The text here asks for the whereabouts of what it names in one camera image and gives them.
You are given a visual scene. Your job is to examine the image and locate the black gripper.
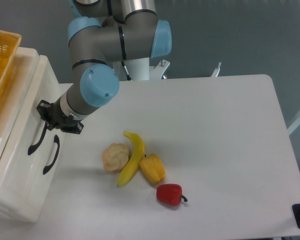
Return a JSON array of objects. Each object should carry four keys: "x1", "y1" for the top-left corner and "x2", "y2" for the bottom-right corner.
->
[{"x1": 36, "y1": 100, "x2": 84, "y2": 135}]

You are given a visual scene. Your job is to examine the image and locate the white top drawer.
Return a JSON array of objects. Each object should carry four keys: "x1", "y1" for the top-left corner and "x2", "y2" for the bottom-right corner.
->
[{"x1": 0, "y1": 55, "x2": 61, "y2": 199}]

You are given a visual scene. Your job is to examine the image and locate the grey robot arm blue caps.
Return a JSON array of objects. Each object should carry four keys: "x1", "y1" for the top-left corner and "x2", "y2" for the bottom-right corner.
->
[{"x1": 37, "y1": 0, "x2": 172, "y2": 134}]

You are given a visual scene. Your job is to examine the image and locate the white drawer cabinet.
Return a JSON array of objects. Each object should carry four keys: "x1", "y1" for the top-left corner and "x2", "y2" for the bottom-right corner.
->
[{"x1": 0, "y1": 47, "x2": 65, "y2": 222}]

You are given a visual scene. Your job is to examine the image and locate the round beige bread roll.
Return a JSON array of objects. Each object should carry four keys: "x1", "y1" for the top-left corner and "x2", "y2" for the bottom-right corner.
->
[{"x1": 101, "y1": 143, "x2": 130, "y2": 172}]

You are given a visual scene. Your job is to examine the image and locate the yellow banana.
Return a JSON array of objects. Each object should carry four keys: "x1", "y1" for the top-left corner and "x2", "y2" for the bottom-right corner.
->
[{"x1": 117, "y1": 131, "x2": 145, "y2": 187}]

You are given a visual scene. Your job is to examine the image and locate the orange woven basket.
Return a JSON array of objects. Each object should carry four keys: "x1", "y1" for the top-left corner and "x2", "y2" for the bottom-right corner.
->
[{"x1": 0, "y1": 30, "x2": 22, "y2": 97}]

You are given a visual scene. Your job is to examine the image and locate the yellow bell pepper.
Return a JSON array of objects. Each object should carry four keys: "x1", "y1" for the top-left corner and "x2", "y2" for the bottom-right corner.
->
[{"x1": 139, "y1": 153, "x2": 165, "y2": 185}]

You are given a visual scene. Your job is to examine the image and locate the red bell pepper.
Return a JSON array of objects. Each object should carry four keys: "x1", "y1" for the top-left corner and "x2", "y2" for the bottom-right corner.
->
[{"x1": 156, "y1": 183, "x2": 188, "y2": 206}]

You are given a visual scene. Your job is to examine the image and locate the white lower drawer black handle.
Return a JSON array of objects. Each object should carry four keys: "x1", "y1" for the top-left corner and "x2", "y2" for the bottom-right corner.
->
[{"x1": 4, "y1": 129, "x2": 68, "y2": 224}]

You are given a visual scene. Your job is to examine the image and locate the black cable on pedestal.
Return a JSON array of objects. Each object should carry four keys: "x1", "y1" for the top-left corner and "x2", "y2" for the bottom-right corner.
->
[{"x1": 121, "y1": 61, "x2": 133, "y2": 82}]

